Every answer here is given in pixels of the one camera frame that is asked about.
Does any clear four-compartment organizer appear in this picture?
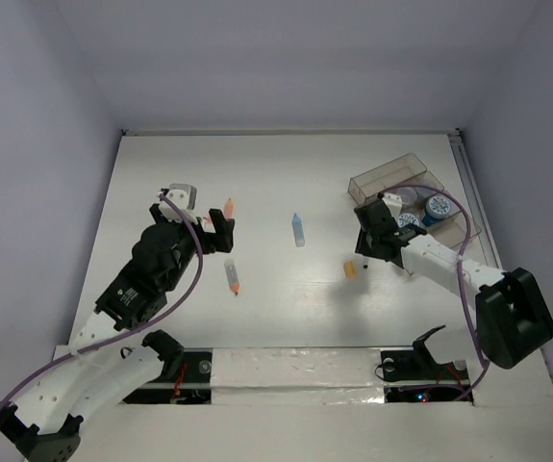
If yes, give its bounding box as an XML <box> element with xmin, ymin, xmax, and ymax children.
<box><xmin>348</xmin><ymin>152</ymin><xmax>483</xmax><ymax>278</ymax></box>

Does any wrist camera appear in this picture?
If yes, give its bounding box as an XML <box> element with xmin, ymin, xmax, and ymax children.
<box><xmin>161</xmin><ymin>183</ymin><xmax>197</xmax><ymax>212</ymax></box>
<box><xmin>378</xmin><ymin>192</ymin><xmax>403</xmax><ymax>219</ymax></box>

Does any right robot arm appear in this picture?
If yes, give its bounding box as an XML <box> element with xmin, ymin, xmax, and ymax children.
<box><xmin>354</xmin><ymin>195</ymin><xmax>553</xmax><ymax>370</ymax></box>

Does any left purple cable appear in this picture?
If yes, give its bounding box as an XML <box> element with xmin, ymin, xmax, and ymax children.
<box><xmin>0</xmin><ymin>192</ymin><xmax>205</xmax><ymax>461</ymax></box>

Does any purple cable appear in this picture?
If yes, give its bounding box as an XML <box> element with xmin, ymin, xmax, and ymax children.
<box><xmin>376</xmin><ymin>185</ymin><xmax>490</xmax><ymax>403</ymax></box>
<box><xmin>0</xmin><ymin>192</ymin><xmax>205</xmax><ymax>461</ymax></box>

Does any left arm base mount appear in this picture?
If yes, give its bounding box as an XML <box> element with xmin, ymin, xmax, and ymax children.
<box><xmin>122</xmin><ymin>349</ymin><xmax>213</xmax><ymax>405</ymax></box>

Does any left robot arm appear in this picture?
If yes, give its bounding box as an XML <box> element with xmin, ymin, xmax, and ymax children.
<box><xmin>0</xmin><ymin>199</ymin><xmax>235</xmax><ymax>461</ymax></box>

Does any clear paperclip jar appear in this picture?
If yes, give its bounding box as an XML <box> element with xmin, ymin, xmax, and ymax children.
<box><xmin>396</xmin><ymin>187</ymin><xmax>417</xmax><ymax>207</ymax></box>
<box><xmin>415</xmin><ymin>180</ymin><xmax>440</xmax><ymax>199</ymax></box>

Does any blue highlighter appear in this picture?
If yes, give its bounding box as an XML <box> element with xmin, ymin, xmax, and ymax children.
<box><xmin>291</xmin><ymin>213</ymin><xmax>305</xmax><ymax>247</ymax></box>

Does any yellow highlighter cap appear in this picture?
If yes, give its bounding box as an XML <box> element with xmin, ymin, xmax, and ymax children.
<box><xmin>343</xmin><ymin>261</ymin><xmax>356</xmax><ymax>278</ymax></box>

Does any blue paint jar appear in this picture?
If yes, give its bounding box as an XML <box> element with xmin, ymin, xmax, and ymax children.
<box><xmin>397</xmin><ymin>213</ymin><xmax>421</xmax><ymax>228</ymax></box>
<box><xmin>421</xmin><ymin>193</ymin><xmax>452</xmax><ymax>227</ymax></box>

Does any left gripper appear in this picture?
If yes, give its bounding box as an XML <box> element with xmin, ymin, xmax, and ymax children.
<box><xmin>153</xmin><ymin>203</ymin><xmax>234</xmax><ymax>291</ymax></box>

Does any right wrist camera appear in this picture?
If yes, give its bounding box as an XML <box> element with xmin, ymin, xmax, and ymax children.
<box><xmin>378</xmin><ymin>192</ymin><xmax>403</xmax><ymax>219</ymax></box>

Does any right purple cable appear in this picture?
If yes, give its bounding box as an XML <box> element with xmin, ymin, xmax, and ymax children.
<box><xmin>376</xmin><ymin>185</ymin><xmax>490</xmax><ymax>403</ymax></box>

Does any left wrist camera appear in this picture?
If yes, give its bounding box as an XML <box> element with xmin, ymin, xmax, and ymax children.
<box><xmin>161</xmin><ymin>183</ymin><xmax>197</xmax><ymax>212</ymax></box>

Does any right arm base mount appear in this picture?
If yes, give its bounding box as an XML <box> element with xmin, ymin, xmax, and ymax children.
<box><xmin>374</xmin><ymin>325</ymin><xmax>473</xmax><ymax>403</ymax></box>

